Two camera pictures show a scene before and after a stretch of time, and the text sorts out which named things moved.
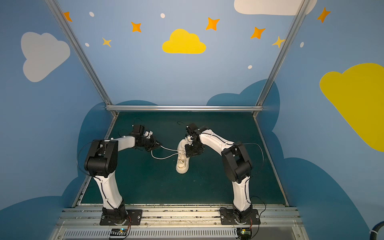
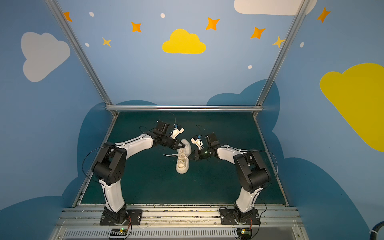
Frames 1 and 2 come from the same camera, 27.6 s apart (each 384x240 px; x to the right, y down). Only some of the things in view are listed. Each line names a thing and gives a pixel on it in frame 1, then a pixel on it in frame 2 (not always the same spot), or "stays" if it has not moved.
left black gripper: x=150 y=142 -> x=172 y=142
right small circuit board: x=245 y=233 stays
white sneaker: x=182 y=164 stays
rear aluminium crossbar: x=184 y=108 stays
